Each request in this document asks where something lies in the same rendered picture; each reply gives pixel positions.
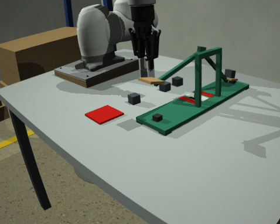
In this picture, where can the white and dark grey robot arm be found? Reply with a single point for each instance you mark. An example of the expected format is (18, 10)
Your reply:
(99, 29)

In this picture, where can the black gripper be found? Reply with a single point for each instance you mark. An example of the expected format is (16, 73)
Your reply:
(143, 17)

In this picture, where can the flat red square plate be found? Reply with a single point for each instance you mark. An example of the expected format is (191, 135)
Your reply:
(104, 114)

